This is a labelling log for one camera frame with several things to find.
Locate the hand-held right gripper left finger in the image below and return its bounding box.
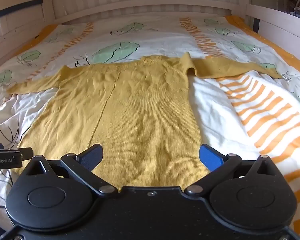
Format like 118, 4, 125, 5
22, 144, 117, 197

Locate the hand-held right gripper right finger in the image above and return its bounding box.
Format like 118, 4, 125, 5
185, 144, 283, 196

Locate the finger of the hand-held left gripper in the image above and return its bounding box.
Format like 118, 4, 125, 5
0, 144, 34, 160

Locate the yellow knitted sweater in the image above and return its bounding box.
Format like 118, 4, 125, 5
6, 52, 283, 188

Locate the white leaf print duvet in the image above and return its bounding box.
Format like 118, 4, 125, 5
0, 15, 300, 233

